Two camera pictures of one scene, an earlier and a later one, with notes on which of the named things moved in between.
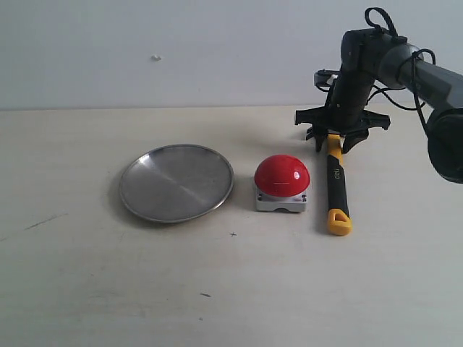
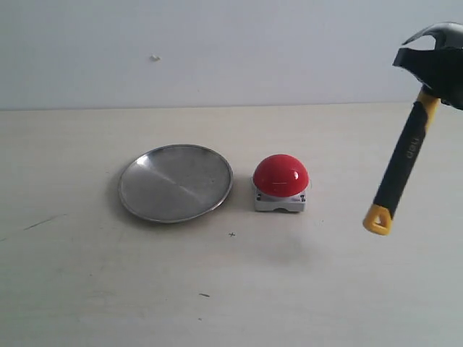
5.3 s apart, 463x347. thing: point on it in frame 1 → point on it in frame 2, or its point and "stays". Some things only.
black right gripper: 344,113 → 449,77
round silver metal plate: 176,183 stays
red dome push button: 281,183 stays
